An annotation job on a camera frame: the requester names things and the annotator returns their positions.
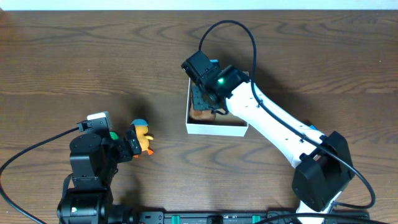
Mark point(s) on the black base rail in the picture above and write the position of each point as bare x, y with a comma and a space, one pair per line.
227, 218

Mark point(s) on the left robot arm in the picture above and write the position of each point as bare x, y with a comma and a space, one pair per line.
94, 158

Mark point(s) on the brown plush toy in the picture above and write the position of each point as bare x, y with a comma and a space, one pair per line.
201, 115

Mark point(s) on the green round spinner toy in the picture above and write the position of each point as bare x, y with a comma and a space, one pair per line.
114, 135

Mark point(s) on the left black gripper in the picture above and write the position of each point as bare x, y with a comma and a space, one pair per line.
132, 145

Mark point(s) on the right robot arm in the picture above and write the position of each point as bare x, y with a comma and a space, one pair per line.
225, 101

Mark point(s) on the white cardboard box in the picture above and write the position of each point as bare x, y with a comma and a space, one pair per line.
227, 125

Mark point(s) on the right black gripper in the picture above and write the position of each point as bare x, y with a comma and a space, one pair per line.
201, 97

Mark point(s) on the orange duck toy blue hat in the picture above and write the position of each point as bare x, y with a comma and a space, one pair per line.
142, 128

